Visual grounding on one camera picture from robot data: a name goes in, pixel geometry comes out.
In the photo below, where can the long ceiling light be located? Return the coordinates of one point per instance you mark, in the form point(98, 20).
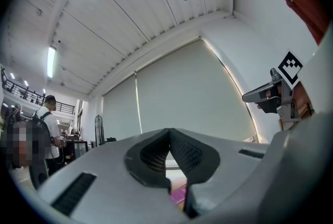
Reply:
point(51, 62)

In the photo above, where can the narrow grey roller blind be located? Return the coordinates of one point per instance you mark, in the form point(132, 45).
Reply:
point(119, 108)

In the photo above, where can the pink book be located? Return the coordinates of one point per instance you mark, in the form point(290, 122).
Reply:
point(179, 193)

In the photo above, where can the black standing fan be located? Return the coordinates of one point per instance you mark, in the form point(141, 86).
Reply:
point(99, 129)

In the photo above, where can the wide grey roller blind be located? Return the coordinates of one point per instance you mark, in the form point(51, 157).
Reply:
point(187, 87)

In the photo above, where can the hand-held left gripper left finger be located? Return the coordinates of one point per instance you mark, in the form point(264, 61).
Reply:
point(109, 181)

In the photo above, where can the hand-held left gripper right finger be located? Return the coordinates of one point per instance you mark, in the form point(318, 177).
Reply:
point(229, 165)

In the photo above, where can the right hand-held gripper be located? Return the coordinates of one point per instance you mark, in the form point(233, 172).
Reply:
point(288, 67)

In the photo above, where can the black glass cabinet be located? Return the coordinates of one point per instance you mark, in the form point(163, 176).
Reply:
point(76, 149)

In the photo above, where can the wooden coffee table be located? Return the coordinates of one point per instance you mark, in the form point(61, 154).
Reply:
point(180, 207)

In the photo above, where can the person's right hand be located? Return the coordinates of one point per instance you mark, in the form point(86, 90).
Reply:
point(301, 100)

